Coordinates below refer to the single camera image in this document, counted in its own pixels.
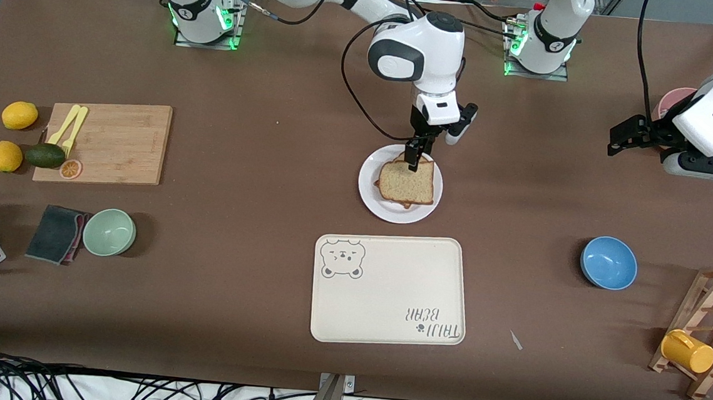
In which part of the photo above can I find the pink bowl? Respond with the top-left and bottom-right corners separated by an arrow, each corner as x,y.
651,85 -> 699,124

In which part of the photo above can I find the bread slice under egg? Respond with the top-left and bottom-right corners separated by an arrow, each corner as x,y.
372,150 -> 437,212

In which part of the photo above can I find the yellow plastic knife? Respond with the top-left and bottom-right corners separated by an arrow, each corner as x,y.
47,103 -> 81,146

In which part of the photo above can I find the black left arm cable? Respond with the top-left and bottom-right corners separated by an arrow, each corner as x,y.
632,0 -> 675,125

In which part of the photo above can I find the whole bread slice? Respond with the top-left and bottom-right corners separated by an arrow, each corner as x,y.
377,158 -> 437,206

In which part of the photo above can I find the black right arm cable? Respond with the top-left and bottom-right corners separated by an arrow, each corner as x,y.
334,11 -> 421,143

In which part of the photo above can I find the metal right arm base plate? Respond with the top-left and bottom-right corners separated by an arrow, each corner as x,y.
175,0 -> 245,51

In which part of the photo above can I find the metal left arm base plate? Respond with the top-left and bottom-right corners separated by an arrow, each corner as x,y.
502,19 -> 573,83

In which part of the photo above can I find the yellow mug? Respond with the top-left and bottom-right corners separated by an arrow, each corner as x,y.
659,328 -> 713,375

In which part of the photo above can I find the black table cable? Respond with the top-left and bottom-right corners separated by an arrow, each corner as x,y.
463,4 -> 521,38

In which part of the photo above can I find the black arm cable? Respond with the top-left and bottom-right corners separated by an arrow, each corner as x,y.
632,0 -> 675,125
334,11 -> 421,143

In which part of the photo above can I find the cream bear print tray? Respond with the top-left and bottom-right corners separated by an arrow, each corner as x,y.
309,228 -> 473,352

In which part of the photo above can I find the pale green bowl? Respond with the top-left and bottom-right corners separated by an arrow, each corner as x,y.
81,207 -> 138,259

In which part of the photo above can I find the yellow plastic fork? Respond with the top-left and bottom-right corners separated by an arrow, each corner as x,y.
61,105 -> 90,160

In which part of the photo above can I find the yellow lemon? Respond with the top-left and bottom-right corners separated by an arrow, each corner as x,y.
0,140 -> 25,174
1,100 -> 39,133

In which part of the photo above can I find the white round plate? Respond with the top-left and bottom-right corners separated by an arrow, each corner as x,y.
356,141 -> 446,227

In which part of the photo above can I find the orange fruit slice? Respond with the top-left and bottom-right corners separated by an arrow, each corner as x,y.
59,158 -> 83,182

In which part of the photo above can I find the wooden cutting board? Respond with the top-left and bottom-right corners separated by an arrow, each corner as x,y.
32,97 -> 174,191

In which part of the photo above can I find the blue bowl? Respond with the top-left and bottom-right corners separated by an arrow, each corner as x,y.
578,235 -> 640,292

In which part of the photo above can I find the wooden mug rack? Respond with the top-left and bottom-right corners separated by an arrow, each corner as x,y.
647,260 -> 713,400

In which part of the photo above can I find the black cable bundle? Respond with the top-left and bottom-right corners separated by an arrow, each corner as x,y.
0,351 -> 320,400

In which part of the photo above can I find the dark green avocado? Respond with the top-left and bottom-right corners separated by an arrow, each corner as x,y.
23,142 -> 67,171

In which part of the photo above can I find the grey folded cloth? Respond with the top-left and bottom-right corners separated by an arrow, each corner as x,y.
24,203 -> 90,268

